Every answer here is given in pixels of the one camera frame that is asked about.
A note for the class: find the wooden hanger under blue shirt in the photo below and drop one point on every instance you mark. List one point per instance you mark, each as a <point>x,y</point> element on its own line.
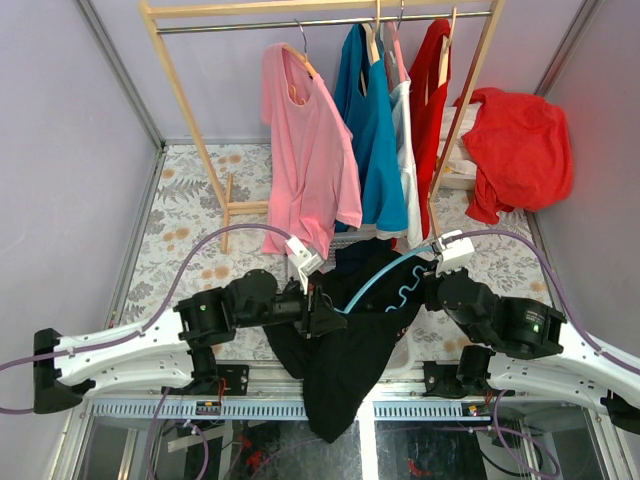
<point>370,48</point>

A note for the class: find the white plastic laundry basket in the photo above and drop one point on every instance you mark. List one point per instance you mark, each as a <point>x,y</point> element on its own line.
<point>403,355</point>

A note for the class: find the white slotted cable duct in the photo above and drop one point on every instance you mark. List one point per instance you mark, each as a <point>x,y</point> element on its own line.
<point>236,409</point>

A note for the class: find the pink t-shirt on hanger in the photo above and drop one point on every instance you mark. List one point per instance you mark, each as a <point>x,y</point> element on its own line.
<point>315,182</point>

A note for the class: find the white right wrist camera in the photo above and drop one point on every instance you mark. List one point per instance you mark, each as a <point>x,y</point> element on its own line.
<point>453,251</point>

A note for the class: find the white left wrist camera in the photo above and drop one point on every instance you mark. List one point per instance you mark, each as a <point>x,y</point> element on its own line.
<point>302,261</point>

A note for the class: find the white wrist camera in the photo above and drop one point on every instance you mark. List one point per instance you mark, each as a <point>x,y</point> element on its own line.
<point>453,251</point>
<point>302,261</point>

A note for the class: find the white and pink hung shirt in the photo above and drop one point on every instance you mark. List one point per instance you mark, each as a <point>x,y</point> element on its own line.
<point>399,84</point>

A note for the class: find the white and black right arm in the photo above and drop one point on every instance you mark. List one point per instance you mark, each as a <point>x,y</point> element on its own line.
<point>521,345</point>

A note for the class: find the wooden hanger under red shirt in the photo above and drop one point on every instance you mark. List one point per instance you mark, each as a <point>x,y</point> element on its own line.
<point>445,50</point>

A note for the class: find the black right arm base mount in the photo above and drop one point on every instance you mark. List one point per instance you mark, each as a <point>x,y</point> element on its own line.
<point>442,380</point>

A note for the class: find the red t-shirt on hanger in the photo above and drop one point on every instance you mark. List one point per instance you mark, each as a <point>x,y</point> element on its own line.
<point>427,101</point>

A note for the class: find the blue t-shirt on hanger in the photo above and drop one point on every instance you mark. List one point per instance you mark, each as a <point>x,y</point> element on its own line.
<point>362,98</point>

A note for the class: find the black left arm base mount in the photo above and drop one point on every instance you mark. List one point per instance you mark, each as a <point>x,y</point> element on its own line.
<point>230,380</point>

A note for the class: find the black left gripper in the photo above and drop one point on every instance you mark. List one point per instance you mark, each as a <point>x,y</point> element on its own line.
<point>325,319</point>

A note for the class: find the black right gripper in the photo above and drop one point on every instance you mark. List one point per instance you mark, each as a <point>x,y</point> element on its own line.
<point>428,280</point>

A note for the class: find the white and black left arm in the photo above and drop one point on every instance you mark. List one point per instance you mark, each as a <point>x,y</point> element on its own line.
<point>174,351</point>

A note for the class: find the floral patterned floor mat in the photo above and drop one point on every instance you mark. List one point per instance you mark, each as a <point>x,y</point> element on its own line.
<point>185,209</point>

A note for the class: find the wooden hanger under pink shirt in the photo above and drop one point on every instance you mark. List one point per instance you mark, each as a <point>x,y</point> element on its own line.
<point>302,56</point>

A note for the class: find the black printed t-shirt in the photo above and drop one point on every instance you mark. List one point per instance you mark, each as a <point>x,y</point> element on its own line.
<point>339,369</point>

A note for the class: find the red cloth pile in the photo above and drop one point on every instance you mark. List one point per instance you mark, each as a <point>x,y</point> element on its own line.
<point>521,148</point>

